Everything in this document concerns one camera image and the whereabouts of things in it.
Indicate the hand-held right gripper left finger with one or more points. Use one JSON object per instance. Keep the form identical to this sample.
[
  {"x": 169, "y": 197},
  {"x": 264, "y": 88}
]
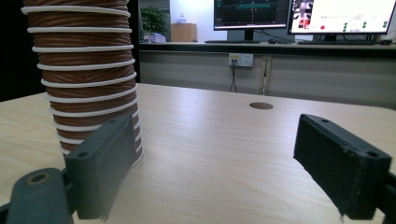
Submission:
[{"x": 102, "y": 161}]

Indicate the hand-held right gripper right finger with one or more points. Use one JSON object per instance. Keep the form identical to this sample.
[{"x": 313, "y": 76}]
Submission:
[{"x": 336, "y": 161}]

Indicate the stack of brown paper cups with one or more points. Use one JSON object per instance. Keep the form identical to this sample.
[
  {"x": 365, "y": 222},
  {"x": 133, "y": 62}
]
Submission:
[{"x": 84, "y": 77}]

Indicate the round brown table grommet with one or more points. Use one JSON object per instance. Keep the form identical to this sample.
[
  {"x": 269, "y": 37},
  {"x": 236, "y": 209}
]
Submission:
[{"x": 261, "y": 105}]

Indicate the metal desk leg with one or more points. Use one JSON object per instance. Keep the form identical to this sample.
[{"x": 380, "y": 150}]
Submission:
[{"x": 264, "y": 74}]

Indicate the black keyboard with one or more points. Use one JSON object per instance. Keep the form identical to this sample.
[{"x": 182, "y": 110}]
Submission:
[
  {"x": 336, "y": 43},
  {"x": 232, "y": 41}
]

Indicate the dark background desk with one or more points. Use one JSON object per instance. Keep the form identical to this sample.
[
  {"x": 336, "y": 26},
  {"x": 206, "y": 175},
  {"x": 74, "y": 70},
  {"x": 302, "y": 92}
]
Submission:
[{"x": 280, "y": 49}]

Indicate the black computer mouse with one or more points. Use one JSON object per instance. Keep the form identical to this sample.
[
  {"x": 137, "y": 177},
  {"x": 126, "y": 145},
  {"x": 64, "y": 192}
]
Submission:
[{"x": 386, "y": 42}]

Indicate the white screen monitor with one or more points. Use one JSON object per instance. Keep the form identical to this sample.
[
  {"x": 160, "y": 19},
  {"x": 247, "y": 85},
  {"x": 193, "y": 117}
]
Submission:
[{"x": 342, "y": 15}]

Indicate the green potted plant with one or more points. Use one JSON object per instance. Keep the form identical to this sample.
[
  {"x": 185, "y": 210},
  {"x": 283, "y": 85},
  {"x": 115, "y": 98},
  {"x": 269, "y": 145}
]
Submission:
[{"x": 154, "y": 20}]

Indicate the cardboard box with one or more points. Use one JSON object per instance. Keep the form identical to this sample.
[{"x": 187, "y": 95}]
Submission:
[{"x": 183, "y": 32}]

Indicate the dark screen monitor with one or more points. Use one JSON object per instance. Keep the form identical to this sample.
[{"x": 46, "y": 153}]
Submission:
[{"x": 249, "y": 14}]

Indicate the white wall socket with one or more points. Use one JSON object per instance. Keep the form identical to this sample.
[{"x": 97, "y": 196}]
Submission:
[{"x": 244, "y": 60}]

